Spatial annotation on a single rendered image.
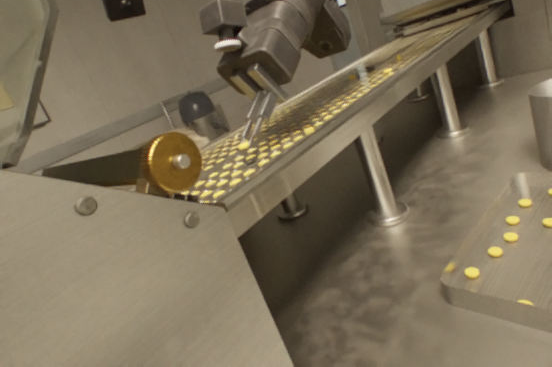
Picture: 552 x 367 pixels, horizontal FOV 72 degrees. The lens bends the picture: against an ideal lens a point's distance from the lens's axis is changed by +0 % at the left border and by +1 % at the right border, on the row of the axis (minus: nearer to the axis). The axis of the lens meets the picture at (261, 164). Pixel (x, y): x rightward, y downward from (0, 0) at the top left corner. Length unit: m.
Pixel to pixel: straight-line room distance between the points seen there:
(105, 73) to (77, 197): 4.29
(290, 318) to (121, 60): 4.33
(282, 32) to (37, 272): 0.27
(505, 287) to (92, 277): 0.30
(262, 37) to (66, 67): 4.04
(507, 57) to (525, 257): 0.65
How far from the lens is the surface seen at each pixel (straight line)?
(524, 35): 0.98
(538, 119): 0.52
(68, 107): 4.26
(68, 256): 0.20
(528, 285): 0.37
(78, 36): 4.50
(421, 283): 0.39
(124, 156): 0.26
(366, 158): 0.46
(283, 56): 0.35
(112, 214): 0.21
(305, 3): 0.40
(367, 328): 0.36
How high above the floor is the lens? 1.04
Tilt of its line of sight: 15 degrees down
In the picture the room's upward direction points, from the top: 22 degrees counter-clockwise
